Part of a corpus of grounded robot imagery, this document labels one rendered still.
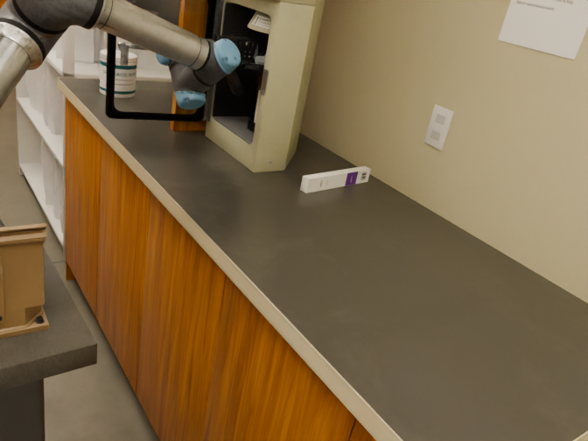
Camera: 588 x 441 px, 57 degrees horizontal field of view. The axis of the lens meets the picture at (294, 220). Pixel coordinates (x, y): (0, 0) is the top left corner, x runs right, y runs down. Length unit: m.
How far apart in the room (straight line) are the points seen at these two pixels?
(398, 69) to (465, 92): 0.26
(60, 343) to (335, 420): 0.46
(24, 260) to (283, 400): 0.55
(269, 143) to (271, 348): 0.68
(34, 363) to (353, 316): 0.54
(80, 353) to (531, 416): 0.70
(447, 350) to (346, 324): 0.18
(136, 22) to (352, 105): 0.87
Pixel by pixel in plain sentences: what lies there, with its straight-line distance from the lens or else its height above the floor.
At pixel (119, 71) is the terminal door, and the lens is 1.70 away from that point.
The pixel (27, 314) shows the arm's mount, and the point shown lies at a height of 0.97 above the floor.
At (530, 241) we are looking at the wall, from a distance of 1.47.
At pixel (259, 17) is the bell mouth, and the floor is 1.35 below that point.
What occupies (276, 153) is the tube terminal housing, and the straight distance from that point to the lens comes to 1.59.
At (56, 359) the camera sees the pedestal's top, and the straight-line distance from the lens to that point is 0.88.
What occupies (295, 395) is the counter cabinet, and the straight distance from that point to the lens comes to 1.07.
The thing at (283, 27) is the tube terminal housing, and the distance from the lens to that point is 1.49.
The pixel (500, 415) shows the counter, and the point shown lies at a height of 0.94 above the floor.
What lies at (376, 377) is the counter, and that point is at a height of 0.94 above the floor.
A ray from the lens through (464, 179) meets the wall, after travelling 1.56.
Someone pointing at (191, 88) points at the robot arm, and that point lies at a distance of 1.42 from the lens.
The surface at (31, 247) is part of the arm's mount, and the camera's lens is 0.84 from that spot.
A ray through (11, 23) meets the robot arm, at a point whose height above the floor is 1.30.
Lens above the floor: 1.51
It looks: 25 degrees down
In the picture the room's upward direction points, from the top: 11 degrees clockwise
